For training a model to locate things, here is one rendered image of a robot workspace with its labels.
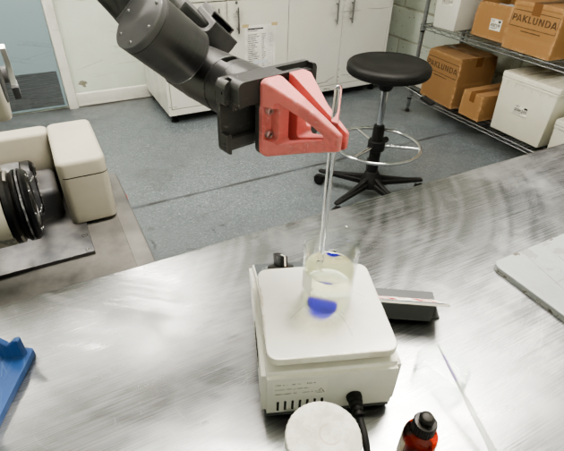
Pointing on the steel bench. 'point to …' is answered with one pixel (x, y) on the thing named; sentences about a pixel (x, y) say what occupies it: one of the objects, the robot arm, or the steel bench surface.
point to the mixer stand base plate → (551, 276)
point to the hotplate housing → (320, 377)
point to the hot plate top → (314, 338)
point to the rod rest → (3, 384)
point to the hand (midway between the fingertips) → (336, 139)
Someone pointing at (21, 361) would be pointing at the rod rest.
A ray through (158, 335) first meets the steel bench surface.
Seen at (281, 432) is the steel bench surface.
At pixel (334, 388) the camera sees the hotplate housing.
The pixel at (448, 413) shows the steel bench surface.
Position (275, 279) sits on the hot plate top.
